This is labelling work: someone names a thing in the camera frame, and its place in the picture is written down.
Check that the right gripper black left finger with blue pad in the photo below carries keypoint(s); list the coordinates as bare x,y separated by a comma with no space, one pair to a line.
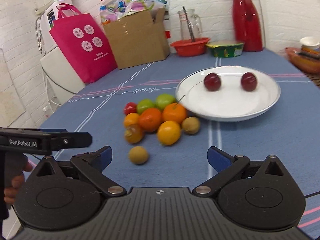
90,167

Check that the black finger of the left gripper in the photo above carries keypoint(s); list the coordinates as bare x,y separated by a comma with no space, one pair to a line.
66,140

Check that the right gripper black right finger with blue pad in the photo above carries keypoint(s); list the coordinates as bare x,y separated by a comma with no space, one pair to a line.
229,168

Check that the brown kiwi front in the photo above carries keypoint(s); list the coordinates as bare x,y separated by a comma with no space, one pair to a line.
138,155

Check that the brown kiwi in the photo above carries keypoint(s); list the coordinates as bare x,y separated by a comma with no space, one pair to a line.
138,155
191,125

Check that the brownish orange speckled fruit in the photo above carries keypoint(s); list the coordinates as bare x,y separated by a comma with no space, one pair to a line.
134,134

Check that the small orange tangerine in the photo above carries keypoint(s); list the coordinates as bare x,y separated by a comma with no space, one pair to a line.
131,119

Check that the small red apple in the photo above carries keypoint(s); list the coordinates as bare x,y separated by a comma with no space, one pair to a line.
129,108

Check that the yellow orange lemon fruit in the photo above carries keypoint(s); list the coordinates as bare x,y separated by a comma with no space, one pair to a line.
169,132

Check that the large orange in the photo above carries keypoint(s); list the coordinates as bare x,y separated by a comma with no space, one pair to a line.
150,120

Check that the orange with stem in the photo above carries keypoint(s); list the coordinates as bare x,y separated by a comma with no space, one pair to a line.
174,112

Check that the person's left hand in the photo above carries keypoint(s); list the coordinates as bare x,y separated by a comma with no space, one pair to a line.
10,192

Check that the white round plate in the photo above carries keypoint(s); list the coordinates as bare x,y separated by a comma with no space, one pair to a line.
230,103

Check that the blue checked tablecloth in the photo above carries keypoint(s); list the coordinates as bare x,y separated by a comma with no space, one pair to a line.
186,148

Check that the green apple left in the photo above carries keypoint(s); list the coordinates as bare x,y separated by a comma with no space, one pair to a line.
144,105

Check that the green apple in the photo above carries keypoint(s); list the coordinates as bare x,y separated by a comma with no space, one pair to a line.
144,105
163,100

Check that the dark red plum left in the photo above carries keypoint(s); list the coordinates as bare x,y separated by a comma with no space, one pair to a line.
212,82

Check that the dark red plum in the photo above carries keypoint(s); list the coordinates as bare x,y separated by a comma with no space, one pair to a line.
249,81
212,82

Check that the dark red plum right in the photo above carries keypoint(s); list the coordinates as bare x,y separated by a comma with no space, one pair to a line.
249,81

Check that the green apple right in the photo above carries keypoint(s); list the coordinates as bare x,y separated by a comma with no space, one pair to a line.
163,100

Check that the pink tote bag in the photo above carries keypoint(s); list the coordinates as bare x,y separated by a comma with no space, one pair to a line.
83,43

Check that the green instant noodle bowl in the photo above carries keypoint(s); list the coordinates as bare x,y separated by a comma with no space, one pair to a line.
225,48

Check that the brown cardboard box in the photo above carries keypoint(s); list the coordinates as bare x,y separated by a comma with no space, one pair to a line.
138,39

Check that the red plastic basket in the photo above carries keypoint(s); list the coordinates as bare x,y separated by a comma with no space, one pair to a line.
188,48

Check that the metal stirrer in pitcher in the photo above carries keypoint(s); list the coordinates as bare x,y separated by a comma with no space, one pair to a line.
189,25

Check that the orange patterned bowl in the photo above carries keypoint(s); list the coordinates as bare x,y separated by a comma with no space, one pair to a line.
306,64

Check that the red thermos jug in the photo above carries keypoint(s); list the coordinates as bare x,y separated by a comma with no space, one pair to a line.
247,25

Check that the floral cloth in box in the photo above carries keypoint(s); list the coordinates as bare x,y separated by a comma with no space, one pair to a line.
118,9

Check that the white paper cup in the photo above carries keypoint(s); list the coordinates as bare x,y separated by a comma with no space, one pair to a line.
310,43

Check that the glass pitcher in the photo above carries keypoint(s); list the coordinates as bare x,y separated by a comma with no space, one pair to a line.
195,24

